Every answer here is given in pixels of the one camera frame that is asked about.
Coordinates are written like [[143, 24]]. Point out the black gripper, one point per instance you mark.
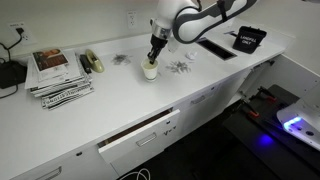
[[156, 45]]

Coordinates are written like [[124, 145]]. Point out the stack of magazines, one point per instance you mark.
[[33, 85]]

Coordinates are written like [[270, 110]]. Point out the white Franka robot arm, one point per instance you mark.
[[190, 23]]

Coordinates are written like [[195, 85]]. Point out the white wall outlet with plug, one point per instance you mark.
[[26, 35]]

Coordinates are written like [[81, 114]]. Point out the black stapler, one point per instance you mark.
[[85, 64]]

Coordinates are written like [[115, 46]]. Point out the open white drawer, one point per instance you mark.
[[143, 133]]

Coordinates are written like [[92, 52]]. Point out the black robot platform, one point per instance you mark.
[[266, 156]]

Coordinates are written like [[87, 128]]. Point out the magazine with brown cover photo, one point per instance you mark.
[[53, 63]]

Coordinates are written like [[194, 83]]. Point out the black landfill waste bin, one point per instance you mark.
[[249, 40]]

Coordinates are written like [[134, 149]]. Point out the magazine with bold black print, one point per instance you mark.
[[66, 96]]

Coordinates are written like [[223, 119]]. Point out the rectangular counter waste opening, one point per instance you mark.
[[216, 50]]

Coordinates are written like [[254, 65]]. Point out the red black bar clamp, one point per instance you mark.
[[266, 94], [250, 109]]

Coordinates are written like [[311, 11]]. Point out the black box device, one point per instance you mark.
[[11, 75]]

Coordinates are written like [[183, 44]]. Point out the black power plug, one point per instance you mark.
[[20, 31]]

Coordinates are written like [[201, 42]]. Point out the white paper cup green band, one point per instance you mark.
[[150, 72]]

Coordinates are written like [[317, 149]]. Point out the beige tape dispenser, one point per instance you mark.
[[96, 62]]

